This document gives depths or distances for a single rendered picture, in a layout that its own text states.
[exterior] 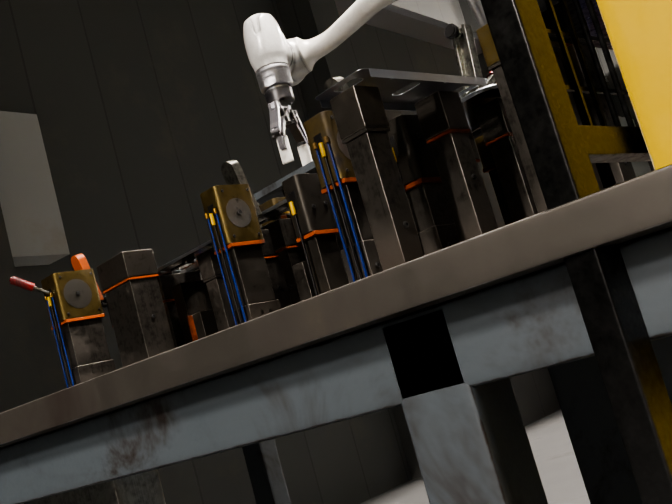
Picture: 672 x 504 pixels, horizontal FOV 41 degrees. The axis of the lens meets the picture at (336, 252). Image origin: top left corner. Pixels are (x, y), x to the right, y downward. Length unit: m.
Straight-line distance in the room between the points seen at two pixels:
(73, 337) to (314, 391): 1.37
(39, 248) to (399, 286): 3.08
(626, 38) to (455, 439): 0.38
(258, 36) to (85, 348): 0.91
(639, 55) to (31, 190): 3.25
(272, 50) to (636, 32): 1.65
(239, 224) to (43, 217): 2.19
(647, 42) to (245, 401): 0.53
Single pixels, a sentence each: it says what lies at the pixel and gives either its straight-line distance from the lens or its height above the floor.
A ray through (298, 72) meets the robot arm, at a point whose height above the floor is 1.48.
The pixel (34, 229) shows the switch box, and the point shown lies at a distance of 3.81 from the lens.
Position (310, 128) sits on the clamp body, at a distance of 1.48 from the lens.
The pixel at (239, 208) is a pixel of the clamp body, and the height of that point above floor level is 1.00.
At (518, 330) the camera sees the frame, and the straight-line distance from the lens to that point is 0.78.
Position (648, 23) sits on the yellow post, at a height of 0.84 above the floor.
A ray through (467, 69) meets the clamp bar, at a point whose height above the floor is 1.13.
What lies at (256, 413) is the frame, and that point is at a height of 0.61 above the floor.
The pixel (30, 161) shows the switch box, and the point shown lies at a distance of 3.92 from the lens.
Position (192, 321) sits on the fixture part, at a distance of 2.11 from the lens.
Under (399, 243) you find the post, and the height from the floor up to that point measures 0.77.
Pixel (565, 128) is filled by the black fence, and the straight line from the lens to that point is 0.74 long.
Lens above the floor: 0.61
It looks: 9 degrees up
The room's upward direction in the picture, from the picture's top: 16 degrees counter-clockwise
